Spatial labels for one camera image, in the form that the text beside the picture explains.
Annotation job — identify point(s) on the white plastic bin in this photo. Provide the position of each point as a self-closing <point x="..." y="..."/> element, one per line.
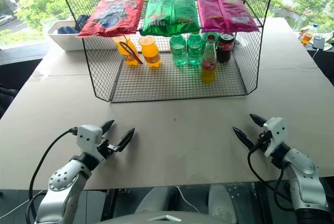
<point x="65" y="41"/>

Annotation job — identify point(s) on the pink chip bag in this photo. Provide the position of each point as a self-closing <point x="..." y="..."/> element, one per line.
<point x="224" y="13"/>

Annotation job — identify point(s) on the grey robot torso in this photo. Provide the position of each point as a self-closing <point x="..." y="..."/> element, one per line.
<point x="167" y="218"/>

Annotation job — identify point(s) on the glass bottle orange drink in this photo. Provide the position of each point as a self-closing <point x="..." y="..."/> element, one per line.
<point x="208" y="70"/>

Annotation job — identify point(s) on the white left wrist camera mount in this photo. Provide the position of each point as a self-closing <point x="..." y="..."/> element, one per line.
<point x="87" y="136"/>

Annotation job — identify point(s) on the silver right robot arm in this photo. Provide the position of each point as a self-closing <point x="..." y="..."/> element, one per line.
<point x="305" y="177"/>

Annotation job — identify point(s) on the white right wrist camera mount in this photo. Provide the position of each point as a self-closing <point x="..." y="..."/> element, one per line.
<point x="276" y="132"/>

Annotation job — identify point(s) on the grey robot left leg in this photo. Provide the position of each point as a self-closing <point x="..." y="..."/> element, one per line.
<point x="156" y="198"/>

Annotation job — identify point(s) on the blue cloth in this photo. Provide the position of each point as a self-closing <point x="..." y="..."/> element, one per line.
<point x="66" y="30"/>

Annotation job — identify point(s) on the orange drink cup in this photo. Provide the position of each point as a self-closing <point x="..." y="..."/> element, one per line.
<point x="306" y="38"/>

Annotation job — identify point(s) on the red chip bag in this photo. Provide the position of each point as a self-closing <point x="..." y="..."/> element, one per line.
<point x="112" y="16"/>

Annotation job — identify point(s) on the light green cloth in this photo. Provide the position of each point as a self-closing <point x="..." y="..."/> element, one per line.
<point x="329" y="40"/>

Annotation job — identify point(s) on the dark cola can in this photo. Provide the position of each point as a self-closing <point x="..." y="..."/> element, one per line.
<point x="225" y="49"/>

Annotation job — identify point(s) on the black chair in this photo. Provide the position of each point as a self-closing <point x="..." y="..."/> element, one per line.
<point x="6" y="96"/>

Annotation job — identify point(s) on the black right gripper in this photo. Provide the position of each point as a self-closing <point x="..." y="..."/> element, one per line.
<point x="264" y="138"/>

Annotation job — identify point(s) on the grey robot leg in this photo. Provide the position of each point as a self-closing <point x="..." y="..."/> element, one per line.
<point x="221" y="203"/>
<point x="156" y="198"/>

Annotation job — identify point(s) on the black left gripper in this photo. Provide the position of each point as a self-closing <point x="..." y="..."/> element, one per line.
<point x="109" y="148"/>

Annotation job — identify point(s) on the green chip bag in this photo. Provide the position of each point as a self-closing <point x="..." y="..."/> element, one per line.
<point x="171" y="16"/>

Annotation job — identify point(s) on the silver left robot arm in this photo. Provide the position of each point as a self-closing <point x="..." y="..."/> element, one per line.
<point x="62" y="179"/>

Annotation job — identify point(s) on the orange soda plastic bottle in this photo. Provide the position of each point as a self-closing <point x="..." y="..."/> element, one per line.
<point x="150" y="54"/>
<point x="125" y="54"/>

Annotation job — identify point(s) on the grey robot right leg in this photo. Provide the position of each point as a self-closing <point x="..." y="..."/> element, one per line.
<point x="221" y="203"/>

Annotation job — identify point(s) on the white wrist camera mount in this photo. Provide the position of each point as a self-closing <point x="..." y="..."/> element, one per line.
<point x="87" y="136"/>
<point x="276" y="132"/>

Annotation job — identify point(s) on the white parked car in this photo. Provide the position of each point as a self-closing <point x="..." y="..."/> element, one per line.
<point x="5" y="19"/>

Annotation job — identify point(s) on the grey power bank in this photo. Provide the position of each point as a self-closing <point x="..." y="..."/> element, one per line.
<point x="319" y="42"/>

